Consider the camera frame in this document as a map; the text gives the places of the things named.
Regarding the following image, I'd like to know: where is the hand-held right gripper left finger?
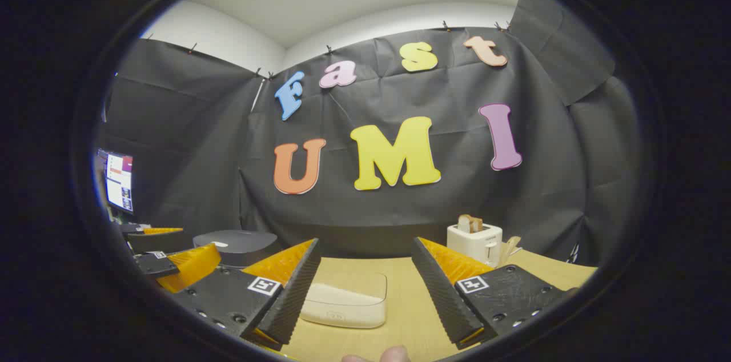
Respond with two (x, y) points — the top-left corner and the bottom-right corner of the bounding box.
(168, 238), (322, 351)

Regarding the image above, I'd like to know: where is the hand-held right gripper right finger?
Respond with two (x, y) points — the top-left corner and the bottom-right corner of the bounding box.
(411, 236), (577, 350)

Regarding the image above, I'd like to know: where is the dark grey rice cooker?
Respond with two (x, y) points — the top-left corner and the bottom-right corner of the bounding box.
(192, 230), (280, 269)

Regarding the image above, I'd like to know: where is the wooden spoon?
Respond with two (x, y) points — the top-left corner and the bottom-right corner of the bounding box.
(498, 236), (522, 267)

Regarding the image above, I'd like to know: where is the clear plastic container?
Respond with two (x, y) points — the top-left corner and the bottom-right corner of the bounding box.
(300, 271), (388, 329)

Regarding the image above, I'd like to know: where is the white toaster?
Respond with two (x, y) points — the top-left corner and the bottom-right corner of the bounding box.
(447, 223), (504, 267)

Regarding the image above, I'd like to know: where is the computer monitor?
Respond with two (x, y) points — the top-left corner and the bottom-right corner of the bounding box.
(96, 148), (135, 215)

